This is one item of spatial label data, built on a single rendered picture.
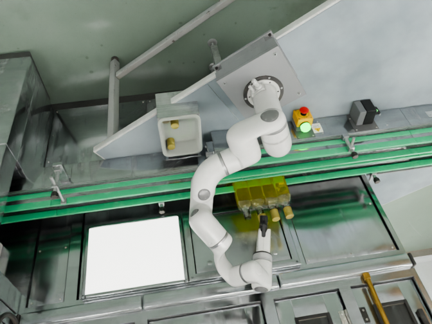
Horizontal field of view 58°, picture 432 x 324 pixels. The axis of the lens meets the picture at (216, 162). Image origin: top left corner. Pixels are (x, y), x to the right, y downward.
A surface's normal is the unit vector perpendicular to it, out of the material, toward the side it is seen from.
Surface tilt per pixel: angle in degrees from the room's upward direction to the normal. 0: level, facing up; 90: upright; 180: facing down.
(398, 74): 0
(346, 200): 90
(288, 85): 5
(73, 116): 90
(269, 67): 5
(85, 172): 90
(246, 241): 90
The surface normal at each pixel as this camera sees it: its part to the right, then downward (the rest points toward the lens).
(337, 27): 0.15, 0.74
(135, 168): -0.02, -0.66
